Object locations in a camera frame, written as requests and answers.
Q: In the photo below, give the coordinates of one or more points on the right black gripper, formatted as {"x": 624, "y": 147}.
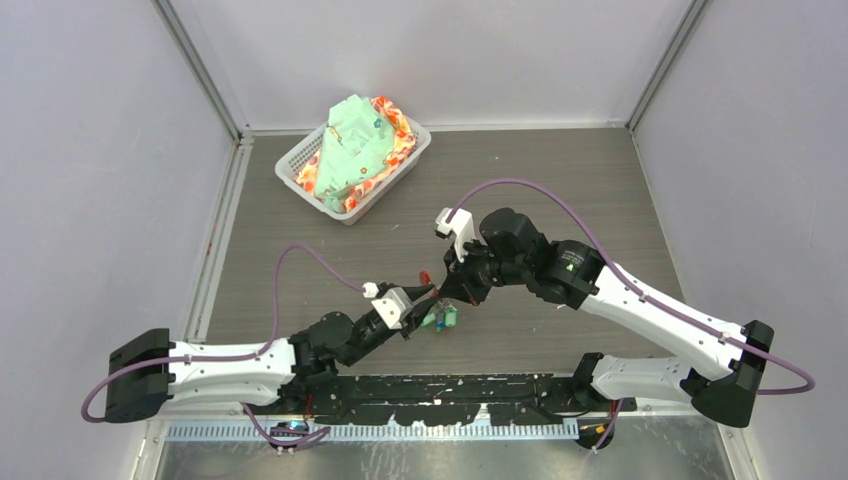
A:
{"x": 459, "y": 282}

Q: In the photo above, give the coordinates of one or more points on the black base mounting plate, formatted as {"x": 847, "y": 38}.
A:
{"x": 437, "y": 400}

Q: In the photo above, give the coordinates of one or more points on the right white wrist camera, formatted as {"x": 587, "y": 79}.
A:
{"x": 459, "y": 225}

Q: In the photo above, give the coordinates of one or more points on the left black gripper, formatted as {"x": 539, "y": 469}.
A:
{"x": 415, "y": 292}

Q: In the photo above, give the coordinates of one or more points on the white plastic basket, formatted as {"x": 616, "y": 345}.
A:
{"x": 290, "y": 164}

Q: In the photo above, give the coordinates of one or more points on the white slotted cable duct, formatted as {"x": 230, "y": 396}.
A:
{"x": 477, "y": 430}

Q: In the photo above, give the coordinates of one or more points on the orange floral cloth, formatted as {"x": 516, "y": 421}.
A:
{"x": 404, "y": 143}

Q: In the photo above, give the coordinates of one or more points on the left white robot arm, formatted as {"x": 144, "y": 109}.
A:
{"x": 152, "y": 373}

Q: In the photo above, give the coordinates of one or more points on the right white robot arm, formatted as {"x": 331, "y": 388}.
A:
{"x": 709, "y": 367}

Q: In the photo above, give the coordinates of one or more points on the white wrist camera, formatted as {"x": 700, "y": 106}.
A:
{"x": 391, "y": 302}
{"x": 459, "y": 225}

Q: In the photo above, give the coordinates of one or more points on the green floral cloth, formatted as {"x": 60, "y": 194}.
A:
{"x": 356, "y": 141}

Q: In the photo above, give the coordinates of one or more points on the red grey carabiner keyring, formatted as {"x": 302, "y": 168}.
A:
{"x": 426, "y": 280}

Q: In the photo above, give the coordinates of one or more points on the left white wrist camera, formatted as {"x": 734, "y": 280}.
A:
{"x": 391, "y": 302}

